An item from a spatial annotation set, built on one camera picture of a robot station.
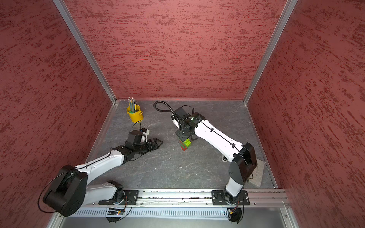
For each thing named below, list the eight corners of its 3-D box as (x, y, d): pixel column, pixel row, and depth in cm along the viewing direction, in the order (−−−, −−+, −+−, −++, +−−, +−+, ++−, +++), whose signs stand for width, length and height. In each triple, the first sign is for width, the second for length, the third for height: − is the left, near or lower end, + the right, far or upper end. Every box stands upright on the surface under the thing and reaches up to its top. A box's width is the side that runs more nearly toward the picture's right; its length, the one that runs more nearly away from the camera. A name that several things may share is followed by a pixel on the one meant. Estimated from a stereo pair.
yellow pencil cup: (131, 124, 107) (126, 115, 98) (130, 115, 112) (126, 106, 103) (144, 120, 109) (141, 111, 100) (143, 112, 114) (139, 103, 105)
